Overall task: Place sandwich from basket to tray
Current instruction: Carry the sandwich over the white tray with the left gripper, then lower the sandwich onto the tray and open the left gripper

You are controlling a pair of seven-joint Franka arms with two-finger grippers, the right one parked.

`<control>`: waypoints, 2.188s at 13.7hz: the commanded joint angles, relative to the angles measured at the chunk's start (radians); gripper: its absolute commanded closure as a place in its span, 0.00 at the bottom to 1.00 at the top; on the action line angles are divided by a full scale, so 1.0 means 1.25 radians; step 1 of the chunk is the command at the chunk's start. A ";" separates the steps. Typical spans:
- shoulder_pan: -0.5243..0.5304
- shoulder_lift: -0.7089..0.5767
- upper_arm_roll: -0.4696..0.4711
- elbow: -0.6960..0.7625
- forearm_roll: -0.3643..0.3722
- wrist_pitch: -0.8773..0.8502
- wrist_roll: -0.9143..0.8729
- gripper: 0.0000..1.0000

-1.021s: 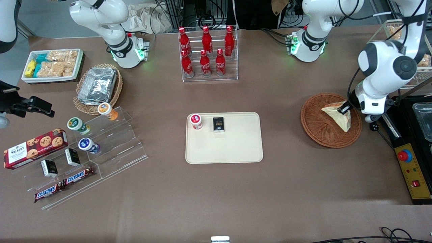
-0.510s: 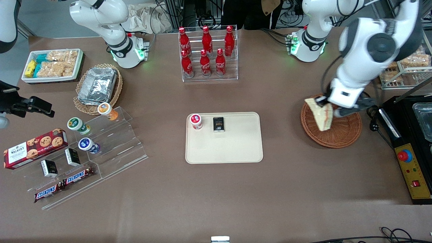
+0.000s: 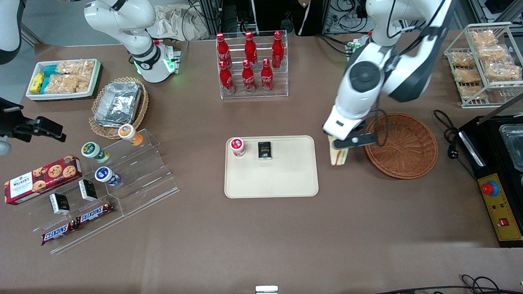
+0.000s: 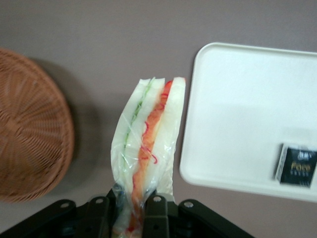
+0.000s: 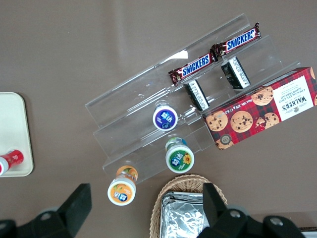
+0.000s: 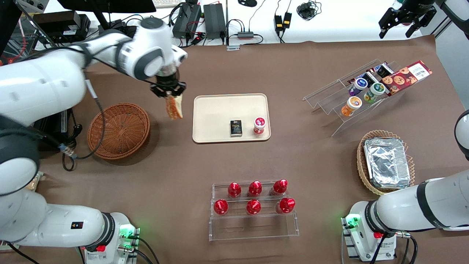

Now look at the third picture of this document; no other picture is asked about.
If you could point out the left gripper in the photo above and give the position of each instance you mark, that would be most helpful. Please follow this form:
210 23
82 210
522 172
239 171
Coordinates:
360 127

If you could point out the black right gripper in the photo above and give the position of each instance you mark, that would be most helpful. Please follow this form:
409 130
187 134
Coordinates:
12 121

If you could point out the triangle sandwich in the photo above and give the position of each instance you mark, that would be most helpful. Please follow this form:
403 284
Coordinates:
338 157

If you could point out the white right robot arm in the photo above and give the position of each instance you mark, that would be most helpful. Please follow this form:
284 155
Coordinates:
139 45

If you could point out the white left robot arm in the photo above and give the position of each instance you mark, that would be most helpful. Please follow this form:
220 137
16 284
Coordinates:
402 77

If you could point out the light tan wicker basket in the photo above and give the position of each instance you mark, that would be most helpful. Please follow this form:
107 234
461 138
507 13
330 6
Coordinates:
102 130

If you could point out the cream plastic tray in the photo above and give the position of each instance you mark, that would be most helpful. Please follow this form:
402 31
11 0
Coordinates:
286 179

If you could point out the brown round wicker basket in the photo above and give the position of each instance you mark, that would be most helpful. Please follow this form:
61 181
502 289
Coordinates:
408 147

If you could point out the teal snack packet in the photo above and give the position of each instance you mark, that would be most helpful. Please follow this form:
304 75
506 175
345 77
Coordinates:
45 85
50 71

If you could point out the yellow snack packet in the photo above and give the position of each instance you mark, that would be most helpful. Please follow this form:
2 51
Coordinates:
36 83

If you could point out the rice cracker packet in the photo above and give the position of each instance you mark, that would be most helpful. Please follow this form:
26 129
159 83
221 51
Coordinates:
65 83
75 66

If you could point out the green lid yogurt cup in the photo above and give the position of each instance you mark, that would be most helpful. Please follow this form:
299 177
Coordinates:
90 150

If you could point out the red Walkers cookie box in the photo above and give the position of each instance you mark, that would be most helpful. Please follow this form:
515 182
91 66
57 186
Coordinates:
41 181

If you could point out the white rectangular snack bin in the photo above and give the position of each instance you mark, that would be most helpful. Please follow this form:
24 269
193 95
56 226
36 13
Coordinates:
94 81

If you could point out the blue lid yogurt cup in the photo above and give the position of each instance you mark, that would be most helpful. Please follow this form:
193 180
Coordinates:
104 174

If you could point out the stacked foil trays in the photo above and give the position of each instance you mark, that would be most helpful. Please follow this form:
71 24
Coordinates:
118 104

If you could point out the orange lid yogurt cup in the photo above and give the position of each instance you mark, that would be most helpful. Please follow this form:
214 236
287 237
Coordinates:
127 132

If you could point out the clear acrylic bottle rack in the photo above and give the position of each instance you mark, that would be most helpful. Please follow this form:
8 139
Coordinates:
282 87

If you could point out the Snickers chocolate bar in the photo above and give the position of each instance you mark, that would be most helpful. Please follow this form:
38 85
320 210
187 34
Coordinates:
94 213
57 232

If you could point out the red cola bottle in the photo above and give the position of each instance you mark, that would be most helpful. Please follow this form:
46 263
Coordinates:
226 79
248 79
267 77
222 49
278 49
250 49

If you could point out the white connector box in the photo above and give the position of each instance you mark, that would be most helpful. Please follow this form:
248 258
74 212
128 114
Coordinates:
353 45
172 59

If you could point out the red lid yogurt cup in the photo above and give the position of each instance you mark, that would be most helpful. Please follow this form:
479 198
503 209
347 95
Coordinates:
237 145

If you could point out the clear acrylic stepped stand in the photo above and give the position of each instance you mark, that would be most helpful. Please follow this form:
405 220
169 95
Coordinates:
143 175

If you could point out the bagged fried snack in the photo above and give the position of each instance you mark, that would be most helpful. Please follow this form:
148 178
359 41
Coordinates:
492 53
473 92
483 38
462 59
502 72
468 75

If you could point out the black appliance housing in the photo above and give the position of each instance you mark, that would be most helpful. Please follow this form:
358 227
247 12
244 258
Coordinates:
490 163

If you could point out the red emergency stop button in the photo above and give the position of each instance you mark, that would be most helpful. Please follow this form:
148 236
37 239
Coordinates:
490 188

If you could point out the beige cloth bag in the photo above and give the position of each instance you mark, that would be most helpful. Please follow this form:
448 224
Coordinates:
171 24

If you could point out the small white device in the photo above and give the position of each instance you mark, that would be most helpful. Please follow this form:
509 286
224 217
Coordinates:
266 290

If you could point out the clear glass container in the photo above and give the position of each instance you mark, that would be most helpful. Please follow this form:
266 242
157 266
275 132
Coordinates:
512 147

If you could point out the yellow control panel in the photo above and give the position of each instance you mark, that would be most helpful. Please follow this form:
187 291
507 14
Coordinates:
504 208

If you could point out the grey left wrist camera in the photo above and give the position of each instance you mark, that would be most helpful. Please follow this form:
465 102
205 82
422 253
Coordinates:
361 139

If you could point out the aluminium frame rack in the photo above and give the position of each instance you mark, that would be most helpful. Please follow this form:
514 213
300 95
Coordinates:
229 16

